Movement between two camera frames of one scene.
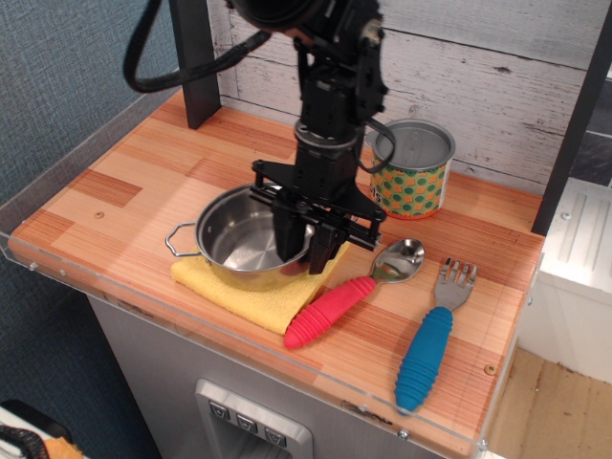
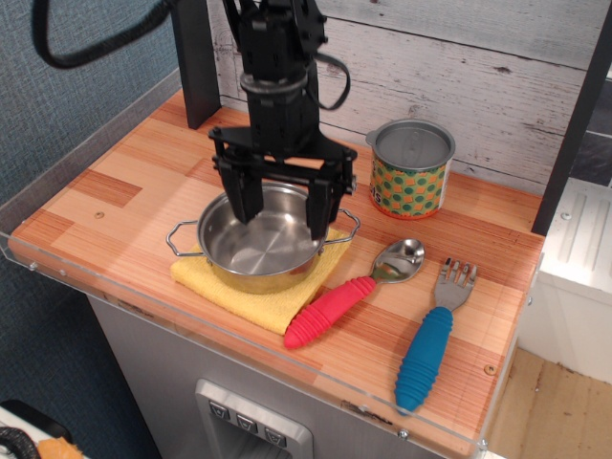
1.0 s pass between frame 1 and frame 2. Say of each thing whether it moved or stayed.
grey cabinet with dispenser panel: stayed
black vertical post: stayed
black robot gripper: moved
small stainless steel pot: stayed
